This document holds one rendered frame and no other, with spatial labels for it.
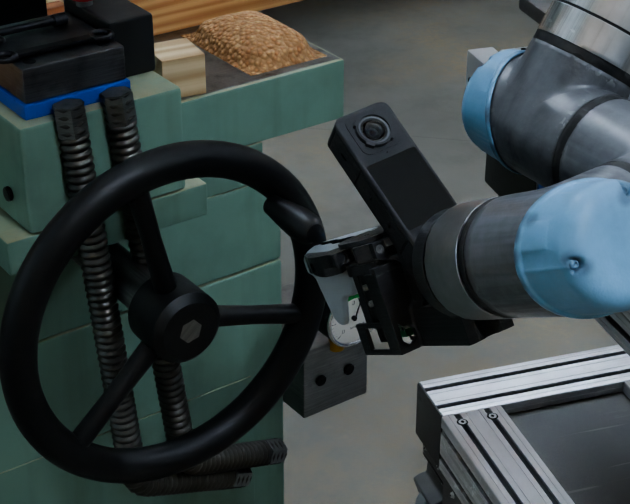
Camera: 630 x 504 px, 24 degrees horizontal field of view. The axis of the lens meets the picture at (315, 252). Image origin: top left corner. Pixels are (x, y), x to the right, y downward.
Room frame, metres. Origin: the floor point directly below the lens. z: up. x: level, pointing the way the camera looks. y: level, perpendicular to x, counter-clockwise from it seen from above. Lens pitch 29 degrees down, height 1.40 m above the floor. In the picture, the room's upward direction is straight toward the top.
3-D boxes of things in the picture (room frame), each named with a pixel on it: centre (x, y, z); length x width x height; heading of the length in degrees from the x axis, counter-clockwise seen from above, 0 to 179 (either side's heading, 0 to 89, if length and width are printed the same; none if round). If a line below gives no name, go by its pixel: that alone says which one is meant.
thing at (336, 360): (1.27, 0.01, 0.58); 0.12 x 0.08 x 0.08; 35
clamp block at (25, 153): (1.08, 0.20, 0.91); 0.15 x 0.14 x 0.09; 125
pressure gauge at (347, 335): (1.22, -0.03, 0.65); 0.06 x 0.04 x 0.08; 125
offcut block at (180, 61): (1.20, 0.12, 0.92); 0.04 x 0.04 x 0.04; 26
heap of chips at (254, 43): (1.31, 0.06, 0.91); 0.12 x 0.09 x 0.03; 35
